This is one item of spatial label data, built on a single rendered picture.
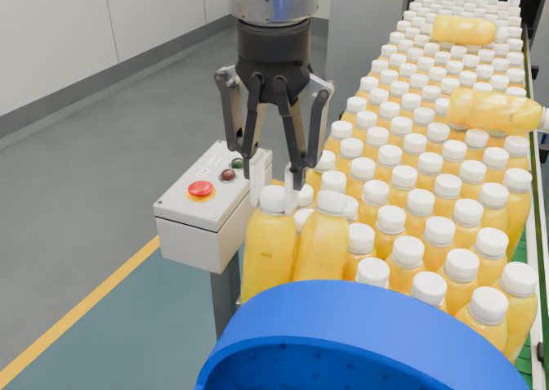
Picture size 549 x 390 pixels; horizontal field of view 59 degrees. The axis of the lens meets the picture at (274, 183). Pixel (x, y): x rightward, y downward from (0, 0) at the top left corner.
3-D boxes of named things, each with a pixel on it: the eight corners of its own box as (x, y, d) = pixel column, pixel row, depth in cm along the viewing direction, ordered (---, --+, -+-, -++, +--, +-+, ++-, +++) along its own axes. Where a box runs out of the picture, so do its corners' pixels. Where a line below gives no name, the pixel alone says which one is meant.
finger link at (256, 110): (263, 78, 50) (251, 73, 51) (246, 163, 57) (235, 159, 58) (277, 65, 53) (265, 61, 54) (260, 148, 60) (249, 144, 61)
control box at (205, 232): (161, 257, 74) (151, 203, 68) (221, 187, 89) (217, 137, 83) (220, 275, 70) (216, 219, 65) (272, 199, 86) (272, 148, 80)
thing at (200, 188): (184, 196, 69) (182, 190, 69) (196, 183, 72) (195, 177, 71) (206, 202, 68) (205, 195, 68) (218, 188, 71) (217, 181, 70)
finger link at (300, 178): (296, 147, 57) (321, 151, 56) (296, 183, 60) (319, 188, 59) (292, 153, 56) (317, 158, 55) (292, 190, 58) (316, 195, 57)
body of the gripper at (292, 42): (216, 20, 47) (223, 109, 52) (301, 30, 44) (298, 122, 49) (249, 1, 53) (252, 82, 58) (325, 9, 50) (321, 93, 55)
